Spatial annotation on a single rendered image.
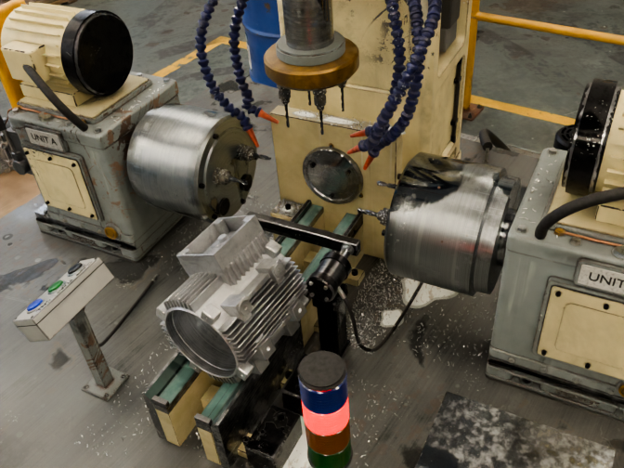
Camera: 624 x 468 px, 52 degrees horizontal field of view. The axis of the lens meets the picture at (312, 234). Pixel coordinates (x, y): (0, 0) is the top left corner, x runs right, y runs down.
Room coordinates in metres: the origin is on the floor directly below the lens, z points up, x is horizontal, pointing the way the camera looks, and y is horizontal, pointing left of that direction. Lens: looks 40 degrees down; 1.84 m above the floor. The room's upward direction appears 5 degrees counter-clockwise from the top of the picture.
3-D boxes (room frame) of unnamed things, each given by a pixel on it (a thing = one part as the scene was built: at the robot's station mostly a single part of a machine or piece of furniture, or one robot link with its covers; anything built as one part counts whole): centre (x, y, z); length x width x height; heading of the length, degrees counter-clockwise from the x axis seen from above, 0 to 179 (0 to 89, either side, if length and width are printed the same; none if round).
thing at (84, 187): (1.42, 0.51, 0.99); 0.35 x 0.31 x 0.37; 60
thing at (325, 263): (1.01, -0.15, 0.92); 0.45 x 0.13 x 0.24; 150
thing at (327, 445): (0.50, 0.00, 1.10); 0.06 x 0.06 x 0.04
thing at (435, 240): (0.95, -0.30, 1.04); 0.41 x 0.25 x 0.25; 60
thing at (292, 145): (1.25, -0.09, 0.97); 0.30 x 0.11 x 0.34; 60
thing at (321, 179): (1.20, -0.06, 1.02); 0.15 x 0.02 x 0.15; 60
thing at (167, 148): (1.30, 0.30, 1.04); 0.37 x 0.25 x 0.25; 60
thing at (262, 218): (1.01, 0.02, 1.01); 0.26 x 0.04 x 0.03; 60
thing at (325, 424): (0.50, 0.00, 1.14); 0.06 x 0.06 x 0.04
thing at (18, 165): (1.40, 0.68, 1.07); 0.08 x 0.07 x 0.20; 150
